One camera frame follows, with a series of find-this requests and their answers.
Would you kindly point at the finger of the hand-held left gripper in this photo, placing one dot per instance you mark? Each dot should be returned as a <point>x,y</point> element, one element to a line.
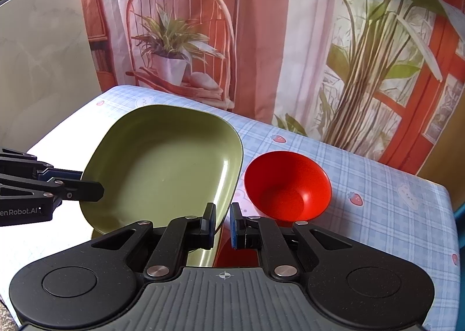
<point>83,191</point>
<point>54,172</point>

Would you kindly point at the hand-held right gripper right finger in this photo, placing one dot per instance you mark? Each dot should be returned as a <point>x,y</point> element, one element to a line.
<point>235,230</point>

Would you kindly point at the white round marble panel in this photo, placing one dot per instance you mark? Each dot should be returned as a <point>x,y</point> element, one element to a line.
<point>43,62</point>

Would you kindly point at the brown board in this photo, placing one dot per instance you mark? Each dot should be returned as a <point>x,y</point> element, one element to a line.
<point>447,164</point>

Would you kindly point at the blue checked tablecloth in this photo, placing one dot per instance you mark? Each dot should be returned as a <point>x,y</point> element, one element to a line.
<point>381,207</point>

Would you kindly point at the green plate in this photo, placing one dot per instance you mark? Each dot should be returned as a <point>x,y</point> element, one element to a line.
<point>163,164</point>

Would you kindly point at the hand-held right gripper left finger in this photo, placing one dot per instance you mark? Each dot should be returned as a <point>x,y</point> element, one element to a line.
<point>212,222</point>

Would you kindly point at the red bowl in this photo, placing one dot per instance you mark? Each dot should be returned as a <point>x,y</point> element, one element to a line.
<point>287,178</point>

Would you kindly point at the printed backdrop cloth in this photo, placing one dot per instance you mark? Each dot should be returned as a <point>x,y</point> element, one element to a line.
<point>272,26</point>

